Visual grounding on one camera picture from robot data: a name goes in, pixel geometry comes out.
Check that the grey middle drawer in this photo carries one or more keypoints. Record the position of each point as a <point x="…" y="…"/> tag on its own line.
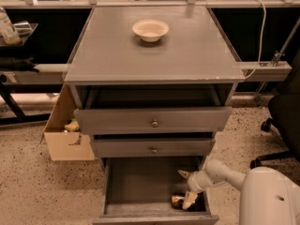
<point x="153" y="145"/>

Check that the plastic bottle green label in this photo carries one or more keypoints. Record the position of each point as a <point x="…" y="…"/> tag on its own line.
<point x="7" y="29"/>

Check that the yellow item in box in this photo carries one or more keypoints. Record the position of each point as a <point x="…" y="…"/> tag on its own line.
<point x="73" y="126"/>

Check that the grey bottom drawer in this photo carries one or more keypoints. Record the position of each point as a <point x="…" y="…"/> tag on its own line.
<point x="139" y="190"/>

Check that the black bag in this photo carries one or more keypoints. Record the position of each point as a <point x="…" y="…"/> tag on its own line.
<point x="17" y="64"/>

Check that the black office chair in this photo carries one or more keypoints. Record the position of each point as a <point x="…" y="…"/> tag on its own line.
<point x="284" y="109"/>

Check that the metal clamp rod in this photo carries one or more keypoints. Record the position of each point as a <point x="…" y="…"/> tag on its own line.
<point x="280" y="53"/>

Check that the orange soda can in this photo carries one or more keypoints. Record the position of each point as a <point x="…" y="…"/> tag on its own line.
<point x="178" y="201"/>

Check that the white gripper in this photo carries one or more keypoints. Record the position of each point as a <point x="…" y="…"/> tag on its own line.
<point x="194" y="182"/>

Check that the grey top drawer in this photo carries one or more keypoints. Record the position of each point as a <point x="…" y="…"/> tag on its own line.
<point x="145" y="111"/>

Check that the white bowl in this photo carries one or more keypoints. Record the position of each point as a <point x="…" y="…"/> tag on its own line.
<point x="150" y="30"/>

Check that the grey drawer cabinet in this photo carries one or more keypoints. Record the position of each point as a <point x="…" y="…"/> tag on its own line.
<point x="193" y="54"/>

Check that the grey drawer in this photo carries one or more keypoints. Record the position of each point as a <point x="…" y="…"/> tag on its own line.
<point x="145" y="111"/>
<point x="139" y="190"/>
<point x="153" y="145"/>

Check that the shiny foil packet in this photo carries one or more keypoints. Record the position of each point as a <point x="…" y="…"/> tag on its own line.
<point x="23" y="28"/>

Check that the cardboard box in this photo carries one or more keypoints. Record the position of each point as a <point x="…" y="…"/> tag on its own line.
<point x="62" y="143"/>

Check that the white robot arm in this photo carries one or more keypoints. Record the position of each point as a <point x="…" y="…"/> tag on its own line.
<point x="267" y="197"/>

